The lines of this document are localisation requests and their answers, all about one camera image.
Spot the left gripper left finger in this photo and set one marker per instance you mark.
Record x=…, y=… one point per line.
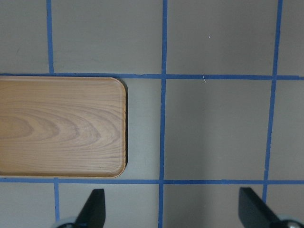
x=92, y=215

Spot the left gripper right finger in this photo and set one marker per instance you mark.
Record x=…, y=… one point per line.
x=253, y=212

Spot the wooden tray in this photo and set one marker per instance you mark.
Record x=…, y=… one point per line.
x=63, y=126

